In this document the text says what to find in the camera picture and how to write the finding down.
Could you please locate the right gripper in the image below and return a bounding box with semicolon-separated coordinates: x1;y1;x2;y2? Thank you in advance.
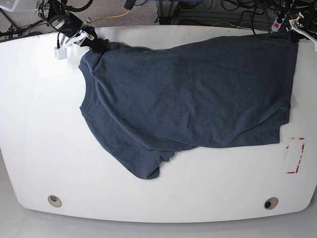
75;26;108;54

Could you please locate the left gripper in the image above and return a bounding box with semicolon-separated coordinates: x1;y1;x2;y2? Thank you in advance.
287;12;317;43

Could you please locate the blue T-shirt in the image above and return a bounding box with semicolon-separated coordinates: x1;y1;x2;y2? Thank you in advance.
79;33;299;179

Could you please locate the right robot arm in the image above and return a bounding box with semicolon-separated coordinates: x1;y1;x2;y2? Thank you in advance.
36;0;108;53

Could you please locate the white power strip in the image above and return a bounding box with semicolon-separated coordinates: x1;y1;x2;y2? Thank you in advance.
271;14;285;32

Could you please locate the red tape rectangle marking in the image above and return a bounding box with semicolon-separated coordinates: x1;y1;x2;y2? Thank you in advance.
283;137;305;175

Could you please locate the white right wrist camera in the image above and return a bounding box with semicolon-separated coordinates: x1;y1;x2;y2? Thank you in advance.
54;47;67;60

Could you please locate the yellow cable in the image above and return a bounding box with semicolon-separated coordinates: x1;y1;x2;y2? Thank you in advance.
85;8;131;28

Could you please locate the left table cable grommet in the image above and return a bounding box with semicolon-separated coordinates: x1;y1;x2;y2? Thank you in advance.
48;195;62;208

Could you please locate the table cable grommet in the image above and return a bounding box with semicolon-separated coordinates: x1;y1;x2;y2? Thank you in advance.
264;197;279;210
48;195;62;208

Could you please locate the right table cable grommet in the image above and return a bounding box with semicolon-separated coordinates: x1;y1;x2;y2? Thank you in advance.
264;197;279;210

